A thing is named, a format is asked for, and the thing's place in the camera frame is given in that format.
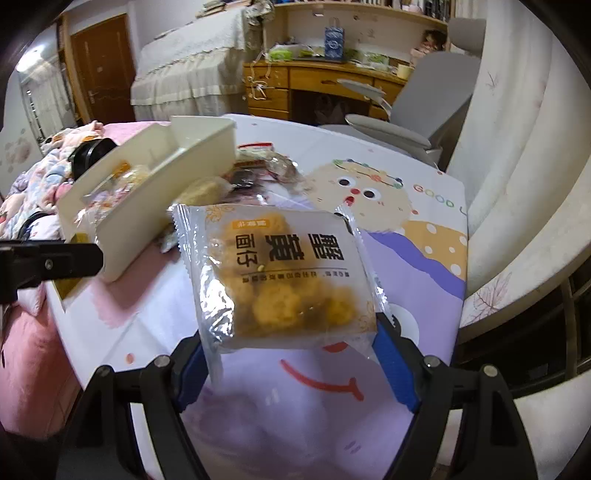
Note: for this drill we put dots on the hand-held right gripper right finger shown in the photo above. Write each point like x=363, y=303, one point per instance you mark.
x=395, y=364

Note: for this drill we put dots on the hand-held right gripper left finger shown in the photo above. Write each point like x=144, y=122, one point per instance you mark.
x=189, y=374

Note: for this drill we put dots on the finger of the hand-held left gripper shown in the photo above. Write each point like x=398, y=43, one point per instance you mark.
x=47, y=261

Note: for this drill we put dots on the white plastic organizer box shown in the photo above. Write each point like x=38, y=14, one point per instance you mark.
x=152, y=217

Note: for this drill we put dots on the clear rice cracker packet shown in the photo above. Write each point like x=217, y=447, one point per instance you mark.
x=136, y=179

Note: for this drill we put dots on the clear orange pastry packet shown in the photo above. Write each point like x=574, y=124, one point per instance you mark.
x=286, y=277

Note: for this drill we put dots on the printed plush blanket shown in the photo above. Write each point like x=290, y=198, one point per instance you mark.
x=41, y=184

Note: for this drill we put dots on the pink bed cover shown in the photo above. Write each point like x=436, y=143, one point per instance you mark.
x=37, y=369

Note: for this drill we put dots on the black round object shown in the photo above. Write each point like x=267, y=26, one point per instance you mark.
x=90, y=154

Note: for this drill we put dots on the pale yellow snack packet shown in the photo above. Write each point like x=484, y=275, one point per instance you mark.
x=203, y=191

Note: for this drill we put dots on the brown wooden door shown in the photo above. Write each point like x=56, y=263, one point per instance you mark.
x=104, y=69

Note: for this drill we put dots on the clear crinkled snack packet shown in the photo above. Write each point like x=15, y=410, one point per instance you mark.
x=284, y=168

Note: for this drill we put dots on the white leaf-print curtain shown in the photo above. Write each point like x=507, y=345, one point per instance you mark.
x=517, y=161

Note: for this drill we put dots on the lace-covered piano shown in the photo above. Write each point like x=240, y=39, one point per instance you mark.
x=184, y=60

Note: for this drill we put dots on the white plastic bag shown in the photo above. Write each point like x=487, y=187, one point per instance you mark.
x=328, y=110

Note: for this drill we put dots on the grey office chair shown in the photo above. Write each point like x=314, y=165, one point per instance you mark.
x=434, y=92

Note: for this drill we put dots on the stack of books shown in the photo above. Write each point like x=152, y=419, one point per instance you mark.
x=212, y=7

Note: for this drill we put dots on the green white packet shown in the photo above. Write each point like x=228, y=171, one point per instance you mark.
x=376, y=57

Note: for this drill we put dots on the green bag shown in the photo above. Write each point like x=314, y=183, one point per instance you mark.
x=281, y=54

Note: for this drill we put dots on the doll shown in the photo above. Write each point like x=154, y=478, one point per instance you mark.
x=431, y=41

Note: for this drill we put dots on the floral fabric bag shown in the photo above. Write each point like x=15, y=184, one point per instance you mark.
x=257, y=11

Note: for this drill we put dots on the blue gift bag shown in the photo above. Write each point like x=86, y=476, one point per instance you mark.
x=334, y=44

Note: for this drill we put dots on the wooden bookshelf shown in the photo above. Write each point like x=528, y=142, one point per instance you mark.
x=369, y=32

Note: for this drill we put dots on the row of shelf books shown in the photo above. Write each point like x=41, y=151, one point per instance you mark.
x=438, y=9

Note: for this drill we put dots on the dark metal frame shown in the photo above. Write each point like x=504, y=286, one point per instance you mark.
x=568, y=323

